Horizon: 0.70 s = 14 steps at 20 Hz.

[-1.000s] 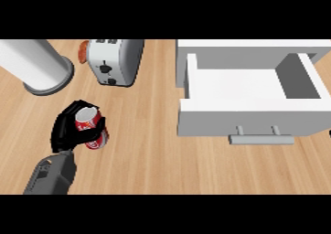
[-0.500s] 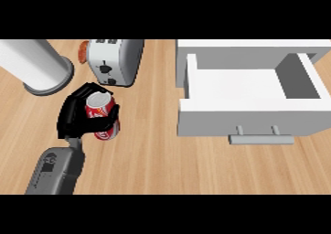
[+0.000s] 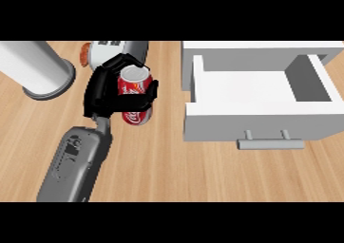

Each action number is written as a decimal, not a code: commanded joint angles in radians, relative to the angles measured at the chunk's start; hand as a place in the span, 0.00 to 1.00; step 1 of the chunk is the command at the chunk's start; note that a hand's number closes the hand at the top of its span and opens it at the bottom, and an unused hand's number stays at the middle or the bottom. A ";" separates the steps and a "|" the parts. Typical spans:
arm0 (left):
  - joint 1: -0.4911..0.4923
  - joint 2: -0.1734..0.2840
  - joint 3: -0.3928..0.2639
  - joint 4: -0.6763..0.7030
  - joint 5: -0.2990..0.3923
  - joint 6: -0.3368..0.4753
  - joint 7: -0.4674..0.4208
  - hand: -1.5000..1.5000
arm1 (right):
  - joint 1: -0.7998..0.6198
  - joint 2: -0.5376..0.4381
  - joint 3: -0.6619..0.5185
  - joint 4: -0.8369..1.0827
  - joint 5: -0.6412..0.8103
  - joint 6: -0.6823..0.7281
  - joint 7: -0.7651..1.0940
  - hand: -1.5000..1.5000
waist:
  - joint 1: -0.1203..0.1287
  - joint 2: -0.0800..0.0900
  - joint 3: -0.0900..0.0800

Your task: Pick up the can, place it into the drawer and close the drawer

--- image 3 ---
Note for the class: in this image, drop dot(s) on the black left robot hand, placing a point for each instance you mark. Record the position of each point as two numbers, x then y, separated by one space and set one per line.
102 95

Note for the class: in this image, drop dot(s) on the red soda can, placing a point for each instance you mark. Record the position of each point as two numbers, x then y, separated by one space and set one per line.
134 83

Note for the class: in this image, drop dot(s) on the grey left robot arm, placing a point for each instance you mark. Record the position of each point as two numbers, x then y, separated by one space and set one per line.
75 161

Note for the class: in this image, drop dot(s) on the white open drawer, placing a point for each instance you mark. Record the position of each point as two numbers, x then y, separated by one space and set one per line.
262 104

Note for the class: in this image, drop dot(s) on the orange round object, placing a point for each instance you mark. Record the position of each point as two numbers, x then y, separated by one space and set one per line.
84 53

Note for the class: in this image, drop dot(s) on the white paper towel roll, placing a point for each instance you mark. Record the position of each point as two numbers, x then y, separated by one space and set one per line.
28 68

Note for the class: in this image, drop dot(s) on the white cabinet body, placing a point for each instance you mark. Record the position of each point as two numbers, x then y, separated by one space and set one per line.
252 55

